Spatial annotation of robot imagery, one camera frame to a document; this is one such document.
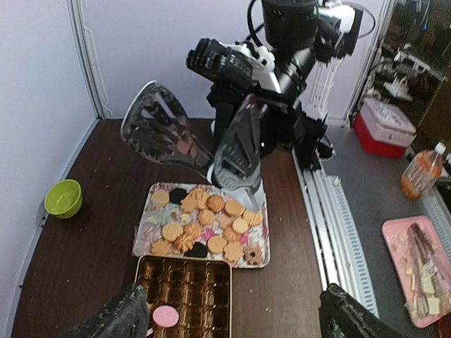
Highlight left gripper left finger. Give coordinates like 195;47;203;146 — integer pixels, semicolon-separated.
62;283;149;337

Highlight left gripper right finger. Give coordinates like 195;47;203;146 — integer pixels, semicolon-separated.
319;283;404;338

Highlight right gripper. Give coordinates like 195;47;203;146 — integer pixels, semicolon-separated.
207;84;326;158

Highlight steel kitchen tongs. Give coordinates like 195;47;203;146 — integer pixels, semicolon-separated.
121;81;265;212

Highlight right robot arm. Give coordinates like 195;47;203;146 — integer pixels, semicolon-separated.
186;1;362;165

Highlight gold cookie tin box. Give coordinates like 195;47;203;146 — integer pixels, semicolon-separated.
135;256;232;337

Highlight red and pink box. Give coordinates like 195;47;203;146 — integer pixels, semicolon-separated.
354;98;416;159

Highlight black sandwich cookie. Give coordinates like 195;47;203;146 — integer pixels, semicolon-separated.
169;187;188;205
184;242;209;258

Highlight pink side tray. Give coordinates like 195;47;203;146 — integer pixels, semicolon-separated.
382;216;450;329

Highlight floral cookie tray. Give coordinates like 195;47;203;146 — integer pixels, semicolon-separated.
132;182;271;268

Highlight green plastic bowl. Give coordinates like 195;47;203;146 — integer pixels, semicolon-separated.
44;179;83;219

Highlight orange drink bottle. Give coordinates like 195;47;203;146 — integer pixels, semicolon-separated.
400;142;449;200

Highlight front aluminium rail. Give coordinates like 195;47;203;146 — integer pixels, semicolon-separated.
292;153;379;316

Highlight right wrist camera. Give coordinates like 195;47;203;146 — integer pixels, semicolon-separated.
186;38;282;93

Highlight left aluminium frame post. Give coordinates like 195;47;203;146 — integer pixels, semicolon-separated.
66;0;113;119

